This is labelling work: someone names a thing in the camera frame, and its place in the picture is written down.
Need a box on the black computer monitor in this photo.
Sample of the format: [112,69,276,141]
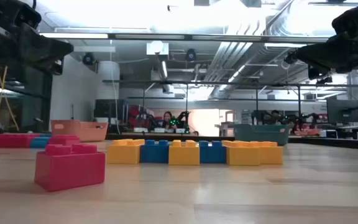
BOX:
[326,99,358,124]

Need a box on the black steel cell frame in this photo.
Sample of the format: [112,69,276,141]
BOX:
[102,79,358,138]

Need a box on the white square light box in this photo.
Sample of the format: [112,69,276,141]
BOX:
[146,41,170,56]

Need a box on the small orange crate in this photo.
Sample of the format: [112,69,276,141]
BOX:
[293,128,321,137]

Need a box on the white device row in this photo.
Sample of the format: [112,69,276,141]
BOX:
[134,126,186,134]

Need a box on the white round column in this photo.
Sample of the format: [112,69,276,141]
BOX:
[97,60,121,100]

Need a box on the large black screen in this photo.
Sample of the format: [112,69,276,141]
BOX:
[93,98,127,119]

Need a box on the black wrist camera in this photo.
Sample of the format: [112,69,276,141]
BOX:
[14,1,42,30]
[332,2,358,34]

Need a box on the red cabinet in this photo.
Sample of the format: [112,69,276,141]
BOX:
[127,105,150,128]

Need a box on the long linear light fixture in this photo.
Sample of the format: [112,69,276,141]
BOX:
[39,32,331,44]

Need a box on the black camera cluster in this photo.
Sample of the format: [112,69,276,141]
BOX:
[283,50,298,65]
[315,75,334,85]

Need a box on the yellow long toy block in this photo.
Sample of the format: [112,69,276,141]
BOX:
[168,139,201,166]

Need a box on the black round speaker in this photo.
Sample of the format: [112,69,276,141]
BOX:
[184,48,198,62]
[81,52,96,66]

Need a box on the orange plastic bin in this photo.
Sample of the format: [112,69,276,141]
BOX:
[50,119,109,143]

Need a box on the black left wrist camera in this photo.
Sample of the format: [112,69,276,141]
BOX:
[14,1,42,30]

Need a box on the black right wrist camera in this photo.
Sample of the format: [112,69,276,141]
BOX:
[332,2,358,34]

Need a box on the person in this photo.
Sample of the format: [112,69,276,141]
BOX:
[162,111,180,130]
[261,110,287,125]

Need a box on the dark grey plastic bin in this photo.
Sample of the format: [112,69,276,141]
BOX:
[233,123,291,146]

